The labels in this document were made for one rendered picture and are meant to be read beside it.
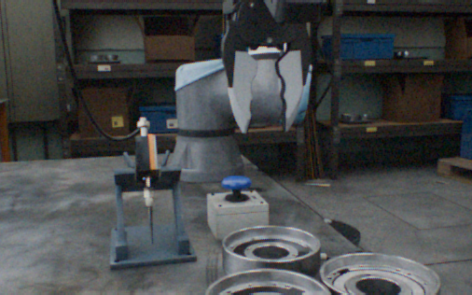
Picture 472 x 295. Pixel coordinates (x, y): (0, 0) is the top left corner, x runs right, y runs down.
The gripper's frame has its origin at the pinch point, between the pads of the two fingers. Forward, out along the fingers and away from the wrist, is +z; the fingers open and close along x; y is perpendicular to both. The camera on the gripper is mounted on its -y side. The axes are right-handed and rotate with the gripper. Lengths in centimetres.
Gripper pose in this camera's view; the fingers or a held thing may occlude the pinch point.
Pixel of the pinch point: (267, 121)
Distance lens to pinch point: 56.8
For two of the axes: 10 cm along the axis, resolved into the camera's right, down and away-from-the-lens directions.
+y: -2.2, -1.8, 9.6
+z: 0.1, 9.8, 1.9
